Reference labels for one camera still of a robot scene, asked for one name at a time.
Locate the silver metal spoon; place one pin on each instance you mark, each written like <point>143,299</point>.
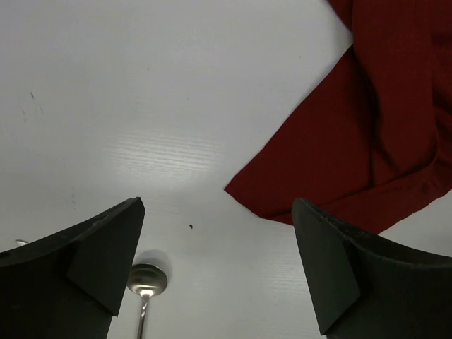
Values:
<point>146,281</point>

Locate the dark red cloth napkin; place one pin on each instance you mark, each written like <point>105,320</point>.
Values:
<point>371,144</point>

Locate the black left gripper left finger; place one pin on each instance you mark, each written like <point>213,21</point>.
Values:
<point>70,284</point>

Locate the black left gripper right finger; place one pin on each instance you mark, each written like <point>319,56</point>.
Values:
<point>365,286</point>

